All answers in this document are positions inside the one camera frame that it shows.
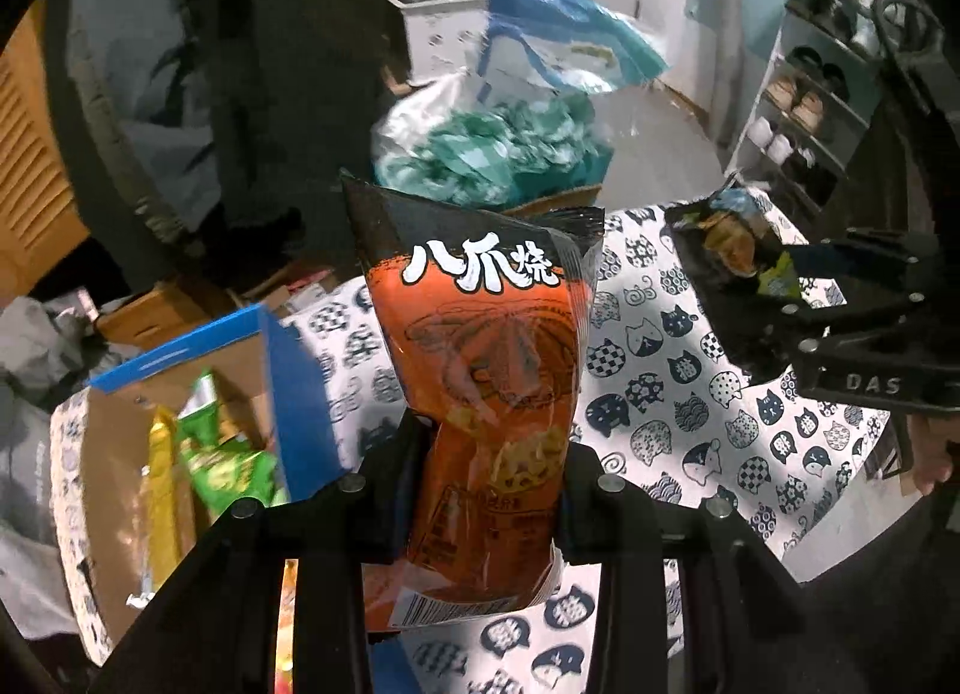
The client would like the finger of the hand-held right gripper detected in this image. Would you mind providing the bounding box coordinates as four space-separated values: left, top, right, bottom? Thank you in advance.
739 287 932 374
780 230 925 281

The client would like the white storage box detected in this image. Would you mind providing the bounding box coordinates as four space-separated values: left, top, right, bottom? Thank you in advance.
385 0 500 93

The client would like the cat print tablecloth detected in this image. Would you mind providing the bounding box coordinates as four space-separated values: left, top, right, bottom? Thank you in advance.
49 186 931 694

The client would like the yellow gold snack packet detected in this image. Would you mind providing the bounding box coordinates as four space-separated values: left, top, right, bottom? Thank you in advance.
126 405 186 611

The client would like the green snack packet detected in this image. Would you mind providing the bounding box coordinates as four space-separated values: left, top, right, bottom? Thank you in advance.
174 368 292 519

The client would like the teal cardboard box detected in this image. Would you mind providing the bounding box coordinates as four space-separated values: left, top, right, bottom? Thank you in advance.
501 182 607 216

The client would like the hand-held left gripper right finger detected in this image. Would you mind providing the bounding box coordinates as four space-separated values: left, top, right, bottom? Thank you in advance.
553 439 830 694

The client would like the blue white plastic bag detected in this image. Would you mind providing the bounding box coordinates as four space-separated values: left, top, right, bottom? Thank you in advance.
478 0 670 96

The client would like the metal shoe rack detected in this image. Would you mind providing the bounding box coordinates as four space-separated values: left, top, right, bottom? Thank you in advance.
721 0 905 219

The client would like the group of shoes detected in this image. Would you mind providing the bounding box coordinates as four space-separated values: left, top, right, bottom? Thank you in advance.
744 0 893 177

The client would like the orange ridged chips packet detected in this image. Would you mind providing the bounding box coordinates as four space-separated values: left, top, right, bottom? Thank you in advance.
276 557 299 694

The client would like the grey crumpled cloth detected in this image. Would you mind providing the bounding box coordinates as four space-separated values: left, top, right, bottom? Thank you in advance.
0 295 117 639

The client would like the brown cardboard box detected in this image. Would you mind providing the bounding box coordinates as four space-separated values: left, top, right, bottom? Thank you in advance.
96 280 233 351

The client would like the orange black snack packet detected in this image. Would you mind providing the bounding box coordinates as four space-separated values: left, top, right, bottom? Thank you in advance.
341 172 607 636

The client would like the dark hanging coat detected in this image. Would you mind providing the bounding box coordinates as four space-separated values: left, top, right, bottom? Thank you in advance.
45 0 395 271

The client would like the dark black snack packet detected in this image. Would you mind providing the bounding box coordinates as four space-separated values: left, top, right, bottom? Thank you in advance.
664 186 808 303

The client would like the blue cardboard box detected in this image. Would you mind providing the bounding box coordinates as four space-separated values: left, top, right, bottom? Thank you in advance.
49 302 362 671

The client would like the person's right hand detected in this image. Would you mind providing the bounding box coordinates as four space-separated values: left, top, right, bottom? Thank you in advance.
910 415 960 495

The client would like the wooden louvered door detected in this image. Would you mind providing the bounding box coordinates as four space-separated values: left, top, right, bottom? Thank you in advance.
0 7 92 309

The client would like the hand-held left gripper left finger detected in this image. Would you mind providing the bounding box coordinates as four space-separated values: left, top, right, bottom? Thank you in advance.
90 415 437 694

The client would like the clear bag of teal packets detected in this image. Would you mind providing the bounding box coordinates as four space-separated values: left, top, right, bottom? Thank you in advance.
372 73 614 213

